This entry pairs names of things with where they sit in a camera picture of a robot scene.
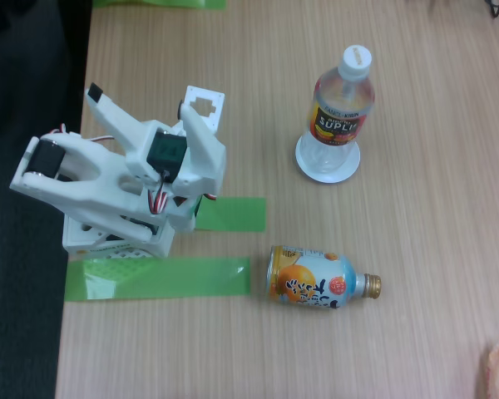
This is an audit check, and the clear plastic bottle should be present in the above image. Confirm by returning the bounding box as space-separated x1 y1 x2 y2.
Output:
297 44 376 175

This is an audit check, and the orange juice bottle can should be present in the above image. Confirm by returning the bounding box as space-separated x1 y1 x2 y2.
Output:
266 244 383 311

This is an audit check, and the short green tape strip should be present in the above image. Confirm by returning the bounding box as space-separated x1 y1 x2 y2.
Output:
195 197 268 233

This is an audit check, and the long green tape strip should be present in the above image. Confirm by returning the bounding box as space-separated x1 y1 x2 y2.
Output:
64 256 251 303

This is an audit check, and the green tape at table edge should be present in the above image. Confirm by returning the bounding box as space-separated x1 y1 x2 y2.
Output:
91 0 227 10

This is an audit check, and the white round plate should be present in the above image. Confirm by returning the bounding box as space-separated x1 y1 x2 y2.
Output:
294 132 362 184

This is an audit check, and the gripper servo cable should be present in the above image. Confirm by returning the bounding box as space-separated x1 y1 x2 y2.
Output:
147 172 170 217

